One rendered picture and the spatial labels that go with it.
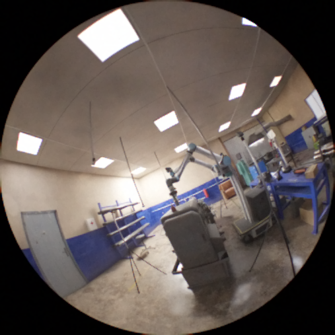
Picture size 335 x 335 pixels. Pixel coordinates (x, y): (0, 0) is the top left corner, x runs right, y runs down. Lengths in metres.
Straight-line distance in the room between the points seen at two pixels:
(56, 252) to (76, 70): 3.58
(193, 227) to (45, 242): 3.22
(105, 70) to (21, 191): 3.19
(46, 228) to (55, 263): 0.89
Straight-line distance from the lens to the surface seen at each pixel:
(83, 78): 2.00
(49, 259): 3.44
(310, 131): 7.08
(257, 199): 2.29
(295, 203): 2.55
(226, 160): 1.83
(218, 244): 1.61
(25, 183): 3.65
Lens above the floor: 1.56
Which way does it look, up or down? 13 degrees up
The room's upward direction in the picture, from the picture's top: 24 degrees counter-clockwise
